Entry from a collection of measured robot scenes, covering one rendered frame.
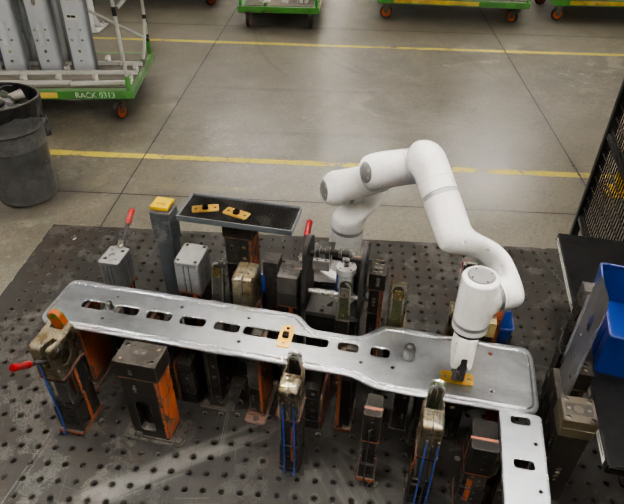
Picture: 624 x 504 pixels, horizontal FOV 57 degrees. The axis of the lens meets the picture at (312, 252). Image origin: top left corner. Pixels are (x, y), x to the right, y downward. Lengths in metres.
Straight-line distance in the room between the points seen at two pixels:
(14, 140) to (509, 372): 3.32
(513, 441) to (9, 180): 3.55
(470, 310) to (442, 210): 0.24
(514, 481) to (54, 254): 1.93
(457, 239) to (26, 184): 3.35
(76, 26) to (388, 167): 4.36
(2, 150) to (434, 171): 3.19
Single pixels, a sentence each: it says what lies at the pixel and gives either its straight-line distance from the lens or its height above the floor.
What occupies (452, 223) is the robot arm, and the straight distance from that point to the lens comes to 1.36.
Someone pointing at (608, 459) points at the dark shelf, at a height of 1.03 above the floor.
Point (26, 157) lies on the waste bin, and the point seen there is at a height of 0.37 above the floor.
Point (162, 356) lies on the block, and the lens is 1.57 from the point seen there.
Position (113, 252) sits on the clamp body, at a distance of 1.89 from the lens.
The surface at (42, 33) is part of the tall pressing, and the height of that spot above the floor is 0.62.
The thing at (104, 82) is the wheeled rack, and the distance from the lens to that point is 5.37.
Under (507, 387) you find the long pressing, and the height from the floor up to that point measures 1.00.
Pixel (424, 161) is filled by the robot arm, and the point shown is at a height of 1.49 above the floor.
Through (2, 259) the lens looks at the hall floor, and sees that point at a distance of 3.92.
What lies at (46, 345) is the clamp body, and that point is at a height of 1.05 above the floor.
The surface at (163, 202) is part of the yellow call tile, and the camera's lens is 1.90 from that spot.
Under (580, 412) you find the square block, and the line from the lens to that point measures 1.52.
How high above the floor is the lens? 2.16
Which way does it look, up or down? 38 degrees down
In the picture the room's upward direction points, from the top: 1 degrees clockwise
